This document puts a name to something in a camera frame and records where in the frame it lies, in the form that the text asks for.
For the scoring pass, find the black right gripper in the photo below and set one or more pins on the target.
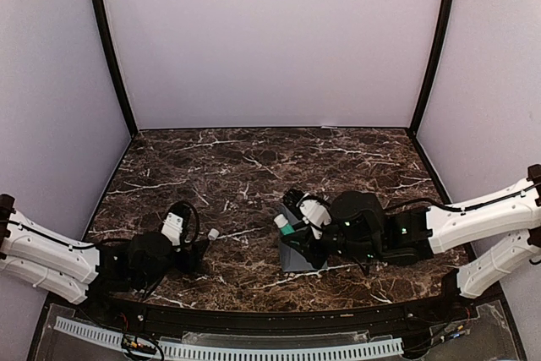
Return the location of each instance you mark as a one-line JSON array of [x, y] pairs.
[[309, 250]]

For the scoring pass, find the grey-blue paper envelope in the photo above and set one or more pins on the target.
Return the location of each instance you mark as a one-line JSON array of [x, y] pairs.
[[300, 225]]

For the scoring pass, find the white glue stick cap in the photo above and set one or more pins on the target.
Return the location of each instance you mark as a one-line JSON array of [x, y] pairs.
[[213, 234]]

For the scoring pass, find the green white glue stick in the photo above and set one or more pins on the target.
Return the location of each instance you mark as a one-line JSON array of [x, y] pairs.
[[284, 226]]

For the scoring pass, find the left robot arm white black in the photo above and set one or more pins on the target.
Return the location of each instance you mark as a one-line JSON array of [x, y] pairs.
[[76, 271]]

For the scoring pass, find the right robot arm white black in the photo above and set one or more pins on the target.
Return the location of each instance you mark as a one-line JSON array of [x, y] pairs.
[[356, 226]]

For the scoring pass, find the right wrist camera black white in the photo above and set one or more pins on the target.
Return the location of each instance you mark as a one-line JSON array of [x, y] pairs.
[[305, 210]]

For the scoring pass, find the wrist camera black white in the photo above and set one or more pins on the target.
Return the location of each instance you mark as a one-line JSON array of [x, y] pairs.
[[182, 224], [305, 210]]

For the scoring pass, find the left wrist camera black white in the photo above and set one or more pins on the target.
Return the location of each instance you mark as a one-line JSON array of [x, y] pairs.
[[182, 224]]

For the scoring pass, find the small circuit board with wires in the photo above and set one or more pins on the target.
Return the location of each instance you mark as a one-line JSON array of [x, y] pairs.
[[133, 345]]

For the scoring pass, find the black front table rail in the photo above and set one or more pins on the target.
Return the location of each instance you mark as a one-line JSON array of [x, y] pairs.
[[410, 318]]

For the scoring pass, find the grey slotted cable duct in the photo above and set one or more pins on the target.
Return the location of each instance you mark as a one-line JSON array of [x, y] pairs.
[[206, 346]]

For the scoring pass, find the black left corner frame post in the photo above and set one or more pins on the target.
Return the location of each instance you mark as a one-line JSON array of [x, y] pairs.
[[113, 66]]

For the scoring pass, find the black corner frame post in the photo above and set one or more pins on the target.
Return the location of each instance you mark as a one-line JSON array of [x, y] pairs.
[[113, 66], [436, 49]]

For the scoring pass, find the black right corner frame post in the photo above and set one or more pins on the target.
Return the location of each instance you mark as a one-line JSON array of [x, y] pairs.
[[436, 49]]

